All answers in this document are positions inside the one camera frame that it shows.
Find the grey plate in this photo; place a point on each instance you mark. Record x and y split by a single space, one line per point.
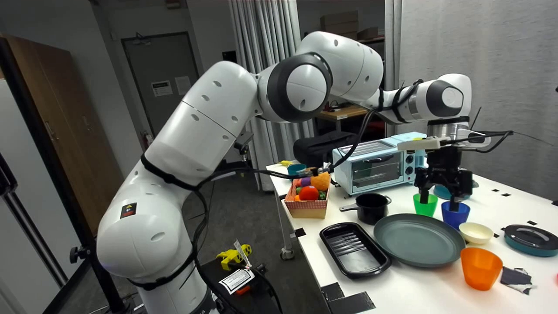
420 242

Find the blue plastic cup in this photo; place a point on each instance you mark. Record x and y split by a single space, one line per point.
456 214

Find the orange plastic cup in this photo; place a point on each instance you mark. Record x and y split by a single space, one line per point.
481 268

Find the small white bowl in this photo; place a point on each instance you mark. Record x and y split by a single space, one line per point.
475 233

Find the orange plush fruit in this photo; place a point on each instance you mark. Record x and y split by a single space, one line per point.
322 182

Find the red plush tomato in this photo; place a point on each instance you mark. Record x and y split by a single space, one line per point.
310 193

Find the small black pot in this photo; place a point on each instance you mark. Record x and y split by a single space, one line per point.
371 207

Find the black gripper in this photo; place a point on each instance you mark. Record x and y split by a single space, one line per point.
444 168

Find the light blue toaster oven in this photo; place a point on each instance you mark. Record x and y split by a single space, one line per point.
381 165

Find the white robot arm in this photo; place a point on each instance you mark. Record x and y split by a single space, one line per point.
142 235

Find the black bag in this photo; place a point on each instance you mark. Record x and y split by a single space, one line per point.
318 151

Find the yellow clamp tool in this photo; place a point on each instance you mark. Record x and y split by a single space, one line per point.
231 259

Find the crumpled grey white wrapper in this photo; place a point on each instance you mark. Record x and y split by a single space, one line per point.
519 280

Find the teal pot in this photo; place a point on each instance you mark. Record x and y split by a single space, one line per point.
297 170

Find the black grill tray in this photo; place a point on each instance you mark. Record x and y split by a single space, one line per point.
355 252

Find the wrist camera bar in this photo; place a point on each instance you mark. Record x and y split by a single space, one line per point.
482 142

